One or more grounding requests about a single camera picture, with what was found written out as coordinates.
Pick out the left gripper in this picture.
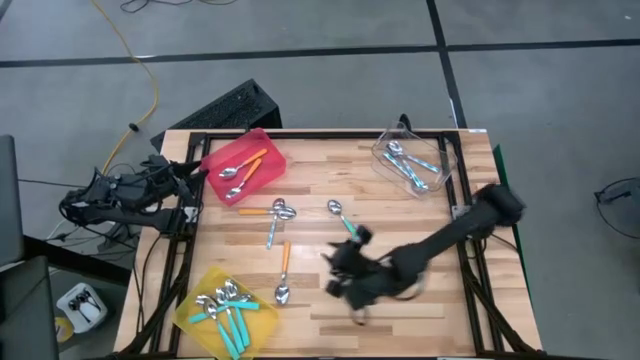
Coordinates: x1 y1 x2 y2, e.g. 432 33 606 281
139 154 210 201

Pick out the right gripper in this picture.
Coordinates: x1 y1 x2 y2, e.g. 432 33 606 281
324 224 401 311

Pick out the teal handled spoon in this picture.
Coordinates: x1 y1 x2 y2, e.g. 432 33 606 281
214 288 246 354
188 294 251 325
195 294 241 360
224 279 251 347
214 289 261 311
327 198 361 240

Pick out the orange handled spoon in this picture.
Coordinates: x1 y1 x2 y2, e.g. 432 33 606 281
218 148 270 180
224 157 264 200
274 240 292 306
238 207 298 221

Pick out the red translucent plastic bin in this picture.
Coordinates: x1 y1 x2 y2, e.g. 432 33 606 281
200 127 288 208

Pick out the yellow translucent plastic bin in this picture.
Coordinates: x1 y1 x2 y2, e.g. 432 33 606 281
172 264 280 360

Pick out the clear plastic bin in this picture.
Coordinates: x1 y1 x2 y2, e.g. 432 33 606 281
370 121 459 201

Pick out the black floor beam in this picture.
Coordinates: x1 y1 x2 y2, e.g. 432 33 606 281
22 234 132 287

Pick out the white tray with black parts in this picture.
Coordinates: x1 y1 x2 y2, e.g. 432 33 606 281
55 282 109 335

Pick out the yellow tape roll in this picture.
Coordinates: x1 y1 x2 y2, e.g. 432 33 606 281
53 316 75 345

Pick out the dark grey flat panel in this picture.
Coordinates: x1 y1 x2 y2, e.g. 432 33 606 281
0 256 60 360

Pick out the yellow floor cable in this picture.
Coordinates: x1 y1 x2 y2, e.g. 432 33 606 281
89 0 160 176

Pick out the thin black floor cable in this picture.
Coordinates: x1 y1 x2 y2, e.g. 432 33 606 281
118 0 239 14

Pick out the black looped floor cable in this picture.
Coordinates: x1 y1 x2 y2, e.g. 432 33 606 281
592 175 640 257

